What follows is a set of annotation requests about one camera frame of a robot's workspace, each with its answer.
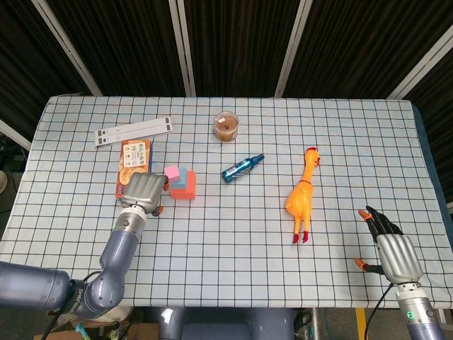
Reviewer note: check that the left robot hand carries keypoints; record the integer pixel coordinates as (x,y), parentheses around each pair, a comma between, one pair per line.
(143,191)

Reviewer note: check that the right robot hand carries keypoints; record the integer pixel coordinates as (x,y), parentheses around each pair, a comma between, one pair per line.
(400,258)

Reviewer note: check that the small pink cube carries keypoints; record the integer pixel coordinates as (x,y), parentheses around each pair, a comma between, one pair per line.
(172,172)

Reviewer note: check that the blue cube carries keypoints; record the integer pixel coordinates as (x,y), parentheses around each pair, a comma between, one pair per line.
(178,184)

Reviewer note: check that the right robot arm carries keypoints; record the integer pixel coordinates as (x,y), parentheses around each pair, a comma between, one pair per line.
(417,317)

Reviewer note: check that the orange biscuit box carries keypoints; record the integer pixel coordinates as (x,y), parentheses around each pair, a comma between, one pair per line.
(136,156)

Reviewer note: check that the orange cube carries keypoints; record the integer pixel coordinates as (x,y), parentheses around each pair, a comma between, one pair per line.
(185,194)

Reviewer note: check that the long white paper strip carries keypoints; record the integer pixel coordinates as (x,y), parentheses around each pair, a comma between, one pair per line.
(134,127)
(134,135)

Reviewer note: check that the blue spray bottle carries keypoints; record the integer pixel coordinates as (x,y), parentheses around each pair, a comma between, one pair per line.
(237,170)

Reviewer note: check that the clear jar of rubber bands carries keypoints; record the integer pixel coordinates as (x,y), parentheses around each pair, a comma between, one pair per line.
(226,127)

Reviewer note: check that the metal table leg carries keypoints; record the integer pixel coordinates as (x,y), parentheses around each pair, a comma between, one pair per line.
(315,324)

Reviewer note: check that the yellow rubber chicken toy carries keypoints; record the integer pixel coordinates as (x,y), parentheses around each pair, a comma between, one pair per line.
(301,198)

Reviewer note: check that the white plastic bag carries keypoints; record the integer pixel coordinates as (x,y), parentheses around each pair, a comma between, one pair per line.
(120,315)

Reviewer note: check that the white checkered tablecloth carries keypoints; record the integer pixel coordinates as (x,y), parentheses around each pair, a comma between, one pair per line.
(247,276)

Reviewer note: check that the white round object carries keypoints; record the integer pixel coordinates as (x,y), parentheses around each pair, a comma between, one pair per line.
(3,181)

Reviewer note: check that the brown cardboard box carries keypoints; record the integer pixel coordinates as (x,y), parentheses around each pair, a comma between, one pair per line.
(143,332)

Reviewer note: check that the grey-blue robot torso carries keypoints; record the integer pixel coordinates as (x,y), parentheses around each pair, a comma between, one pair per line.
(226,326)

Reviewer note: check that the white partition post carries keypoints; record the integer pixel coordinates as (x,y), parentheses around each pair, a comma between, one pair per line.
(424,62)
(292,49)
(68,49)
(14,134)
(182,49)

